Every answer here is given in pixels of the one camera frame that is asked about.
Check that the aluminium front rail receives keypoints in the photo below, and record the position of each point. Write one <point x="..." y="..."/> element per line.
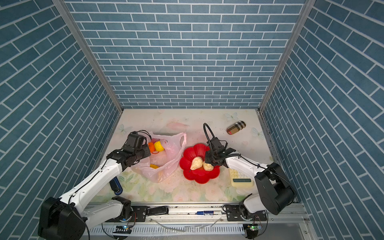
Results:
<point x="293" y="223"/>

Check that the plaid glasses case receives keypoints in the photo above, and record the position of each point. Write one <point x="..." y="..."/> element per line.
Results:
<point x="236" y="127"/>

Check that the aluminium corner post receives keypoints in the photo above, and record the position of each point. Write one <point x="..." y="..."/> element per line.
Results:
<point x="76" y="32"/>
<point x="303" y="16"/>

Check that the aluminium left corner post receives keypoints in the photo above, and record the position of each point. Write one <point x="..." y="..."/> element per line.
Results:
<point x="76" y="32"/>

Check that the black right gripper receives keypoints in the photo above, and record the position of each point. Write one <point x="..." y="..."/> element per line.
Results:
<point x="207" y="159"/>

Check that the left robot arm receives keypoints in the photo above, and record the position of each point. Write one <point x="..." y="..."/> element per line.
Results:
<point x="66" y="217"/>

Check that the blue stapler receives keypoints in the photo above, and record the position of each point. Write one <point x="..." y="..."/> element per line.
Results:
<point x="116" y="186"/>

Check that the aluminium right corner post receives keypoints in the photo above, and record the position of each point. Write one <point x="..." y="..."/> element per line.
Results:
<point x="303" y="16"/>

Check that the beige fake potato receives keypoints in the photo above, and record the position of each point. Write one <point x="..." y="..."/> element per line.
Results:
<point x="208" y="167"/>
<point x="197" y="163"/>

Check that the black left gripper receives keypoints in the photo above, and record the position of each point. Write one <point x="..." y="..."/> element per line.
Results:
<point x="145" y="147"/>

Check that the blue pen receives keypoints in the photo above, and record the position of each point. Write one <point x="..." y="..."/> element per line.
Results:
<point x="205" y="213"/>

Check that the yellow calculator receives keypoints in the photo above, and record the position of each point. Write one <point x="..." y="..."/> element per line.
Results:
<point x="239" y="180"/>

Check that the pink plastic bag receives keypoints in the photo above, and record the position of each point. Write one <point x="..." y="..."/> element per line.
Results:
<point x="167" y="160"/>

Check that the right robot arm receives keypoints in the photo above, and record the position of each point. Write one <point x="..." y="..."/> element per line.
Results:
<point x="274" y="191"/>

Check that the orange fake fruit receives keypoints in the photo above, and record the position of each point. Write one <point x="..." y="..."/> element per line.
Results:
<point x="151" y="147"/>

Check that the red flower-shaped bowl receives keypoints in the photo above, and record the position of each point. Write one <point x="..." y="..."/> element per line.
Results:
<point x="200" y="176"/>

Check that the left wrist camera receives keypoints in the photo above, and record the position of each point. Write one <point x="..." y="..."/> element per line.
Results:
<point x="135" y="142"/>

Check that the yellow fake lemon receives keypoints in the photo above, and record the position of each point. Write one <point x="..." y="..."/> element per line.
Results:
<point x="158" y="146"/>

